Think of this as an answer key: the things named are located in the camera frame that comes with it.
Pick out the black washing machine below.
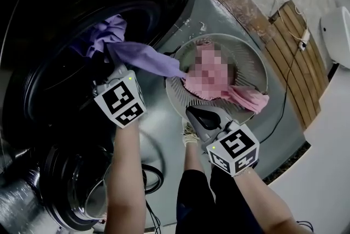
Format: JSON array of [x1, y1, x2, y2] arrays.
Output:
[[0, 0, 196, 231]]

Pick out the person's left leg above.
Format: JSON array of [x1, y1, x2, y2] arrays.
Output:
[[183, 142, 205, 173]]

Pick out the purple clothes garment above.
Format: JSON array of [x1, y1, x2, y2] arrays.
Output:
[[69, 14, 189, 80]]

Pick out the white toilet with open lid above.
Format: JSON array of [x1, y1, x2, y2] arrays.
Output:
[[319, 5, 350, 69]]

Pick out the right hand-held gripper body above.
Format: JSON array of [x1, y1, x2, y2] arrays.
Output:
[[206, 120, 260, 177]]

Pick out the person's left shoe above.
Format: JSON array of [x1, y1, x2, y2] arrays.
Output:
[[182, 122, 201, 146]]

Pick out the person's left forearm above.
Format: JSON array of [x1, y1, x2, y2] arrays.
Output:
[[105, 118, 147, 234]]

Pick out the person's black shorts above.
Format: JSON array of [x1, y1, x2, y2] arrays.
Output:
[[176, 167, 263, 234]]

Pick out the pink clothes garment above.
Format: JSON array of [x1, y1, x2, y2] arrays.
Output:
[[184, 41, 270, 115]]

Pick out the person's right forearm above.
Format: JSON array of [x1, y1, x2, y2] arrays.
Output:
[[232, 167, 310, 234]]

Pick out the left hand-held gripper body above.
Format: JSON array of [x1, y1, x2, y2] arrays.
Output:
[[92, 70, 147, 129]]

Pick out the black drain hose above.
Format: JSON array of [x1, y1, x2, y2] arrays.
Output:
[[141, 163, 165, 195]]

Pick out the wooden slat mat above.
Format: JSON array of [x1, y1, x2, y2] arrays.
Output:
[[264, 0, 329, 130]]

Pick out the white power strip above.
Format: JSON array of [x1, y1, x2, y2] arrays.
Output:
[[298, 29, 311, 51]]

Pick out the pale green laundry basket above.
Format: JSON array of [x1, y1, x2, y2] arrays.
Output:
[[165, 33, 269, 121]]

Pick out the black power cable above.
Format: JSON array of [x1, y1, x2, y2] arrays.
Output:
[[259, 48, 304, 143]]

